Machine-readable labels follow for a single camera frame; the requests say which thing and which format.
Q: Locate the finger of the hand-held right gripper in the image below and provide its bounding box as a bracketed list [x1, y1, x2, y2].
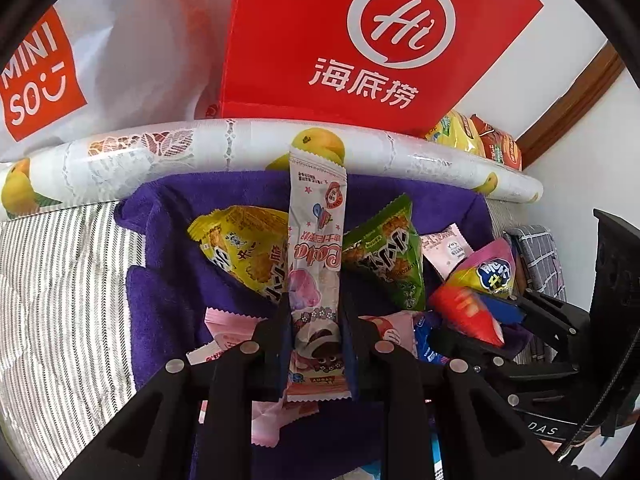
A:
[477, 290, 593, 361]
[430, 327, 518, 377]

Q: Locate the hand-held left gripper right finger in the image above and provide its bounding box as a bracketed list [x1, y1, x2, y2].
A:
[340, 292, 556, 480]

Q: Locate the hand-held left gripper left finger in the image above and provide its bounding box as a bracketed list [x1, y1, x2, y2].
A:
[60, 292, 293, 480]

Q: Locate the small blue snack packet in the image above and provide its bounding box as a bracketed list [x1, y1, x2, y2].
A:
[412, 312, 451, 366]

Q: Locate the pink yellow triangular snack packet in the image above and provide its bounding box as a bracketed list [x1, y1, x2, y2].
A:
[427, 239, 521, 348]

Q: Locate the red panda print snack packet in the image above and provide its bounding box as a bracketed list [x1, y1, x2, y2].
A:
[360, 310, 418, 357]

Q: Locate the small pale pink snack packet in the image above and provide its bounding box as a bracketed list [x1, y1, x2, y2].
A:
[419, 223, 475, 281]

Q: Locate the green snack packet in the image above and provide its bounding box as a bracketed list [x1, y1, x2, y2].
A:
[341, 195, 428, 311]

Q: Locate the long white pink stick packet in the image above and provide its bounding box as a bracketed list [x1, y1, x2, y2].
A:
[286, 142, 352, 403]

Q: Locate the grey checked folded cloth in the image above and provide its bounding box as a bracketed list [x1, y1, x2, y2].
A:
[502, 225, 568, 361]

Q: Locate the purple towel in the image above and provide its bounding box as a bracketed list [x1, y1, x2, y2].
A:
[114, 170, 493, 480]

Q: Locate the orange chip bag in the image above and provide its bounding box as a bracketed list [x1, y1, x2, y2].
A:
[470, 114, 523, 173]

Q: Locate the yellow chip bag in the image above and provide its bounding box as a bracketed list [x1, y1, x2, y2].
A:
[425, 110, 486, 158]

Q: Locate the fruit print paper roll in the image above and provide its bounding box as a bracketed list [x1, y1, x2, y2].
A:
[0, 117, 544, 222]

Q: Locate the white plastic shopping bag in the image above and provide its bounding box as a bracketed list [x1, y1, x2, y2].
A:
[0, 0, 241, 163]

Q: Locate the red paper bag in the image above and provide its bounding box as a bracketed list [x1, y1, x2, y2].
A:
[220, 0, 545, 138]

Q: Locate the wooden door frame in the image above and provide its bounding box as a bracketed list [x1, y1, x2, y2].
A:
[515, 42, 626, 166]

